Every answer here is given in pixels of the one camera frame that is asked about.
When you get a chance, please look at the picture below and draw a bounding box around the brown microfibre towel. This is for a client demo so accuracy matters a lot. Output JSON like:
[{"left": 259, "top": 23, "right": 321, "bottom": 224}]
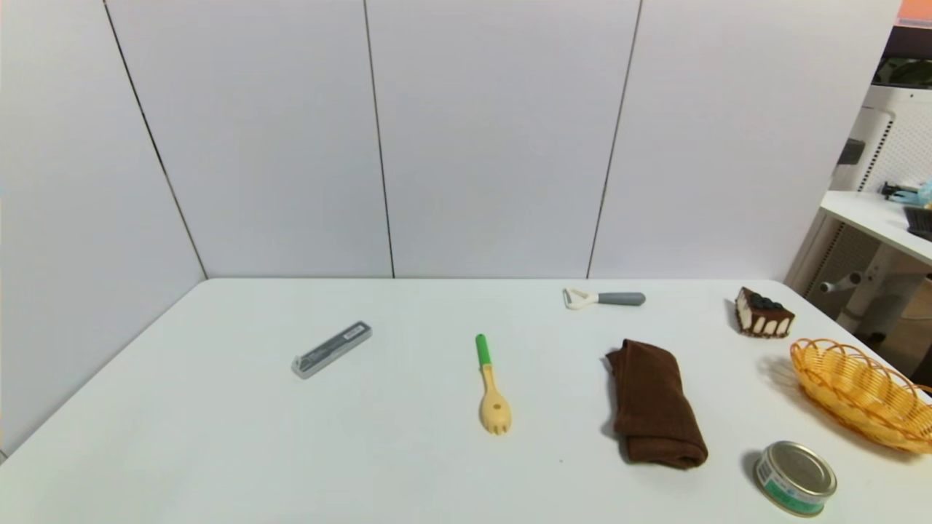
[{"left": 605, "top": 338, "right": 709, "bottom": 470}]

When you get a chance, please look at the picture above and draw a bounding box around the yellow woven basket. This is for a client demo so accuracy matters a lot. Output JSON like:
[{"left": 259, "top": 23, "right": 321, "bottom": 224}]
[{"left": 790, "top": 337, "right": 932, "bottom": 454}]

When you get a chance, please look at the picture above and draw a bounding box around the grey rectangular plastic case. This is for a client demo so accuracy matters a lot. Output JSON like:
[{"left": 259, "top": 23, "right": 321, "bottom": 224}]
[{"left": 291, "top": 321, "right": 373, "bottom": 380}]

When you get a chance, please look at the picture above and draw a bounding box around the chocolate cake slice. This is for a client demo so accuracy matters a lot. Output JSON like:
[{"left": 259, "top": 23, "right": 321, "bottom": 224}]
[{"left": 734, "top": 286, "right": 796, "bottom": 338}]

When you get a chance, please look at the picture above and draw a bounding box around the round tin can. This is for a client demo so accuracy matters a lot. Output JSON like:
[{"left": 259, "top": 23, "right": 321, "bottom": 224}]
[{"left": 754, "top": 440, "right": 838, "bottom": 518}]

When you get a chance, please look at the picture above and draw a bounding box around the white side desk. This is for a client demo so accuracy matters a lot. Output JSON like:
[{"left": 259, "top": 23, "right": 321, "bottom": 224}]
[{"left": 820, "top": 190, "right": 932, "bottom": 267}]

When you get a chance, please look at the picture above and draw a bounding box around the white perforated panel cabinet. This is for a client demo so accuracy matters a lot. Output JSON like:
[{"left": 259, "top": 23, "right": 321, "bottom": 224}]
[{"left": 785, "top": 85, "right": 932, "bottom": 299}]

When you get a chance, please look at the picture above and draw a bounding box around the teal tool on desk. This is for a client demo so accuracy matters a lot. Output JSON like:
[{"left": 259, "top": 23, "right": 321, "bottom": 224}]
[{"left": 880, "top": 180, "right": 932, "bottom": 209}]

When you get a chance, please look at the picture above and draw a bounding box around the dark flat box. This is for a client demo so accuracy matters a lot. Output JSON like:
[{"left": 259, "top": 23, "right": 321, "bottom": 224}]
[{"left": 903, "top": 206, "right": 932, "bottom": 242}]

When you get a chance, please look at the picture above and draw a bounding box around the green handled beige spork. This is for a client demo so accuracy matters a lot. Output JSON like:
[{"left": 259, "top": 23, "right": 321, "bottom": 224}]
[{"left": 475, "top": 333, "right": 513, "bottom": 437}]

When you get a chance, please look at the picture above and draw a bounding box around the grey handled white peeler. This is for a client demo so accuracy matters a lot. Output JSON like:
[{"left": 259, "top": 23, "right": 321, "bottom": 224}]
[{"left": 562, "top": 287, "right": 647, "bottom": 311}]

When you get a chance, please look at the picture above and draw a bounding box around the white desk leg frame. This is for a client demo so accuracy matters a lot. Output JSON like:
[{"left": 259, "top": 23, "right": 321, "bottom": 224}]
[{"left": 820, "top": 243, "right": 932, "bottom": 336}]

